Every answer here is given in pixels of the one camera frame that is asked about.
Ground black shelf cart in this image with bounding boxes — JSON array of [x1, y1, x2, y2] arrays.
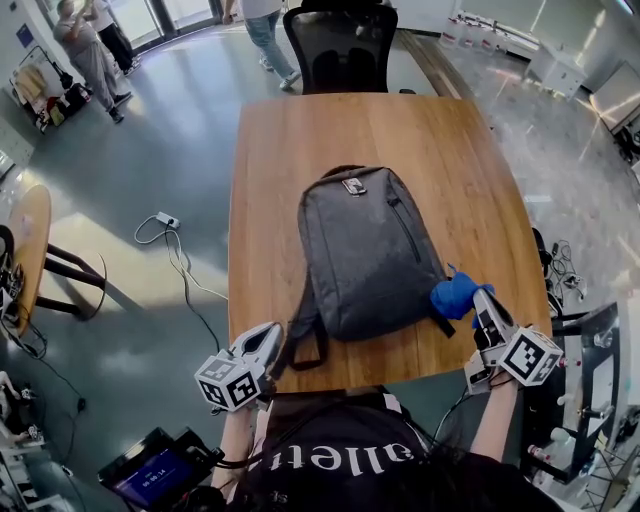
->
[[519, 299, 640, 486]]

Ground tangle of floor cables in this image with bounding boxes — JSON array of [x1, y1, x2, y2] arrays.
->
[[542, 239, 586, 301]]

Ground person's left forearm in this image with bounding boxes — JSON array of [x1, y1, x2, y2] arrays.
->
[[209, 407, 264, 501]]

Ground white low cabinet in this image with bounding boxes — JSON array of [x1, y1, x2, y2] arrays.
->
[[527, 47, 587, 101]]

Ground white power cable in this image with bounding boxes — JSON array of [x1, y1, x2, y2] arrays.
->
[[133, 214, 230, 301]]

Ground black floor cable with plug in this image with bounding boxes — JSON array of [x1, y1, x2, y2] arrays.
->
[[0, 319, 87, 471]]

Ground clothes rack with bags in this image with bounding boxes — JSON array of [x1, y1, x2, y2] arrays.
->
[[9, 44, 94, 134]]

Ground blue cloth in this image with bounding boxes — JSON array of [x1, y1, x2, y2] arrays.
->
[[429, 263, 497, 330]]

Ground black power cable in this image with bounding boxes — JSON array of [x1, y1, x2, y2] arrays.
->
[[164, 227, 224, 354]]

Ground grey backpack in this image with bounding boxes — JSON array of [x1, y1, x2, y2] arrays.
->
[[269, 164, 457, 381]]

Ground white leaning board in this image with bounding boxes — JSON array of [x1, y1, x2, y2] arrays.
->
[[589, 59, 640, 131]]

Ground black tablet with blue screen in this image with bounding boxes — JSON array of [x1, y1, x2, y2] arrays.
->
[[97, 426, 226, 511]]

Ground person's right forearm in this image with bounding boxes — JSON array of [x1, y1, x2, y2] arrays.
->
[[469, 374, 521, 464]]

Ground black mesh office chair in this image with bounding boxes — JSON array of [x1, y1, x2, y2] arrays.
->
[[282, 0, 417, 96]]

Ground round wooden side table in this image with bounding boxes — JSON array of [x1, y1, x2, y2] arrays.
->
[[0, 183, 107, 339]]

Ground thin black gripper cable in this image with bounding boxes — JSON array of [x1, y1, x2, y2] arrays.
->
[[432, 379, 501, 441]]

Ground row of white containers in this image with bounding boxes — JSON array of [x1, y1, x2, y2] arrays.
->
[[439, 12, 544, 59]]

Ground person's black printed shirt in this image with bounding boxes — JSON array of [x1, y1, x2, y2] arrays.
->
[[229, 387, 566, 512]]

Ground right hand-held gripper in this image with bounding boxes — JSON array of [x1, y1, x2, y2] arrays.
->
[[462, 288, 565, 397]]

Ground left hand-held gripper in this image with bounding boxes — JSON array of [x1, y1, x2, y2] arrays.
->
[[192, 321, 285, 413]]

